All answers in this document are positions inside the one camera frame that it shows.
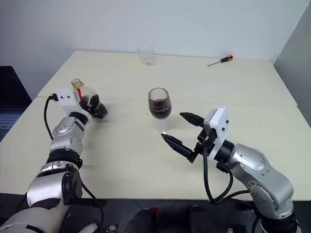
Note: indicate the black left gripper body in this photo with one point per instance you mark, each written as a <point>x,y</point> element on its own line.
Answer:
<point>86,108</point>

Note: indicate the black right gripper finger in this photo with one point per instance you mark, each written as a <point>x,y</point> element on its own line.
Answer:
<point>194,120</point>
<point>178,146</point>

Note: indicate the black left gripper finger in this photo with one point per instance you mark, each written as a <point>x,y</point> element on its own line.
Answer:
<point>92,100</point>
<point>100,112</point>

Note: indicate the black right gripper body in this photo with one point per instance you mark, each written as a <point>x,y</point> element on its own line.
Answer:
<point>205,140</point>

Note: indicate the cola bottle with yellow cap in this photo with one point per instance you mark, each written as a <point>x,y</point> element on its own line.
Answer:
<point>86,91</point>

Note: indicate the clear wine glass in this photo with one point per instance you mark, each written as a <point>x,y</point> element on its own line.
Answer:
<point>160,108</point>

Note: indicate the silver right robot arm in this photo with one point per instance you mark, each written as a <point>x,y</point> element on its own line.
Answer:
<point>257,165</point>

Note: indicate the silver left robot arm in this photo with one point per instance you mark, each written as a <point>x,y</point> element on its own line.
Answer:
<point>65,136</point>

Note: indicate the orange and black screwdriver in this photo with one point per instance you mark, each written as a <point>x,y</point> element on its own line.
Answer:
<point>226,58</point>

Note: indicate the clear glass tumbler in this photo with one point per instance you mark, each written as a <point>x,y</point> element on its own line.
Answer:
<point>146,55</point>

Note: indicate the dark rounded shape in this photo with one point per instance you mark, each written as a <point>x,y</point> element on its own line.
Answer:
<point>200,219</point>
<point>145,222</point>

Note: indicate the black laptop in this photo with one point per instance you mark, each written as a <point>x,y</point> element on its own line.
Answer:
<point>11,97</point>

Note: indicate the white rounded shape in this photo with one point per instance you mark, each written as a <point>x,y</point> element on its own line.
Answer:
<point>111,228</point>
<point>91,228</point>

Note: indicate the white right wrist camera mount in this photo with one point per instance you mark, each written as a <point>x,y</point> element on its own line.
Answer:
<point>219,126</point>

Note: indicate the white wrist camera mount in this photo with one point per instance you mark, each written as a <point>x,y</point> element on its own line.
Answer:
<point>66,97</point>
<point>219,126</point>

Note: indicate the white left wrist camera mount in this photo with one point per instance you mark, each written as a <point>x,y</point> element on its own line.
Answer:
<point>66,97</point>

